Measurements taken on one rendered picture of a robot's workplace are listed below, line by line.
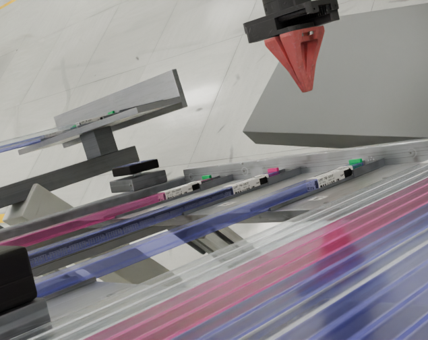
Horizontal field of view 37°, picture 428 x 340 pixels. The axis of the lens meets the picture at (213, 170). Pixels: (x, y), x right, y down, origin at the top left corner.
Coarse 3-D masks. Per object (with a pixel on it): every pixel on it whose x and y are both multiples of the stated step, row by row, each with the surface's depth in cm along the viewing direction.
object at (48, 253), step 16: (208, 192) 66; (224, 192) 67; (160, 208) 62; (176, 208) 62; (192, 208) 64; (112, 224) 58; (128, 224) 58; (144, 224) 59; (64, 240) 54; (80, 240) 54; (96, 240) 55; (32, 256) 51; (48, 256) 52
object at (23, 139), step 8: (56, 128) 106; (64, 128) 107; (72, 128) 108; (24, 136) 101; (32, 136) 102; (40, 136) 103; (48, 136) 105; (0, 144) 98; (8, 144) 99; (16, 144) 100
